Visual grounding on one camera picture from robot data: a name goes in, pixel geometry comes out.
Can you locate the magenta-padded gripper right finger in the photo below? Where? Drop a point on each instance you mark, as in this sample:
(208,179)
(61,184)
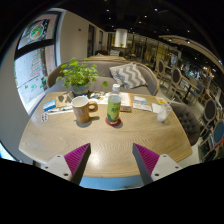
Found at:
(151,163)

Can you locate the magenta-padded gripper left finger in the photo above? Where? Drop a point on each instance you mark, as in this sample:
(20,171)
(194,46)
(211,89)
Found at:
(71,163)

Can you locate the clear green-labelled water bottle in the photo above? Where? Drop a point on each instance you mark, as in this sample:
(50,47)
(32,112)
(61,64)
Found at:
(114,108)

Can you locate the clear plastic cup with straw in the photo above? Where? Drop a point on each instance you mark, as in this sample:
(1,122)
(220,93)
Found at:
(163,113)

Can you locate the flat round red coaster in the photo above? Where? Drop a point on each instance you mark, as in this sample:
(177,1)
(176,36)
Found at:
(117,124)

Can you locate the tan mug with white inside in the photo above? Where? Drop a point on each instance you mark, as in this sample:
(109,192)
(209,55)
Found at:
(81,111)

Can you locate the blister pack of pills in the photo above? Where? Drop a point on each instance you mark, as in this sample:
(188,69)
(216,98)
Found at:
(44,117)

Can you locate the grey tufted chair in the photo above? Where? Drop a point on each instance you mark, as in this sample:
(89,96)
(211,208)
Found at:
(186,121)

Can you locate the white ointment tube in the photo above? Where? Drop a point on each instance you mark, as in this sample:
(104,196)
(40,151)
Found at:
(60,109)

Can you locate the white folded tissue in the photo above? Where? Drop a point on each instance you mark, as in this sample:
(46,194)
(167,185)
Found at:
(156,108)

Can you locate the white paper packets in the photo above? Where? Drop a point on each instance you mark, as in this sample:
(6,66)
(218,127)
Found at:
(142,107)

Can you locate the small blue white box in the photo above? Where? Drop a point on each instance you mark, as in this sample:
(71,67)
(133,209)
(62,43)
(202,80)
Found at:
(50,105)

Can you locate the small yellow card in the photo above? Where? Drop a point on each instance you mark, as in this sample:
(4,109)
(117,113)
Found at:
(161,100)

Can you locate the brown paper card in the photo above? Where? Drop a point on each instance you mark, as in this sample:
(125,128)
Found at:
(64,100)

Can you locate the white blue card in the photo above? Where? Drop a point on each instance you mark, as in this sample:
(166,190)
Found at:
(140,99)

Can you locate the white orange medicine box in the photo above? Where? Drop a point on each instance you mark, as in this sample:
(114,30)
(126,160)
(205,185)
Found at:
(126,101)

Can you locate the group of round-backed chairs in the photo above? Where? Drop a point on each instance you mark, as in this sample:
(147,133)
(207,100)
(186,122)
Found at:
(208,111)

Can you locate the grey curved sofa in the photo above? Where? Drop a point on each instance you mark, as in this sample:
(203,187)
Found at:
(100,83)

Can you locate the green potted plant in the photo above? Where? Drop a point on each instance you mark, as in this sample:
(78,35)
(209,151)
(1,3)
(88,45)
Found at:
(78,75)

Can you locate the grey white chevron pillow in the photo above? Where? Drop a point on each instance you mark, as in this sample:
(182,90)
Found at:
(128,75)

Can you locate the window with painted decorations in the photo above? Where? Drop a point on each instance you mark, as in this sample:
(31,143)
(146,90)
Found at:
(35,66)

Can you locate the group of ceiling spotlights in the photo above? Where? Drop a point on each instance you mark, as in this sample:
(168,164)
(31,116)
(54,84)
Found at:
(155,10)

